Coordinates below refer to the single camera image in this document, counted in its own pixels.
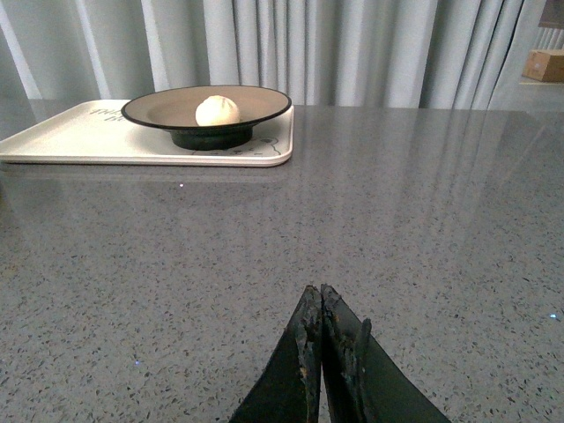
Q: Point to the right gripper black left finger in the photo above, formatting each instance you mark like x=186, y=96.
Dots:
x=288, y=390

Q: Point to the white rectangular serving tray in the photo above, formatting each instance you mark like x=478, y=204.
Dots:
x=95, y=132

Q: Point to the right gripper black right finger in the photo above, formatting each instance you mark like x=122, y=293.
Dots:
x=362, y=382

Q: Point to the brown cardboard box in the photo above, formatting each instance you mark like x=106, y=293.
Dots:
x=545, y=65

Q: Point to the beige plate with black rim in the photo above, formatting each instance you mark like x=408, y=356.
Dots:
x=174, y=110

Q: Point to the grey curtain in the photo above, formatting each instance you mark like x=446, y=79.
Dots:
x=400, y=54

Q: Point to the white steamed bun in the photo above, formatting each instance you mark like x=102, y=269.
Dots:
x=217, y=110

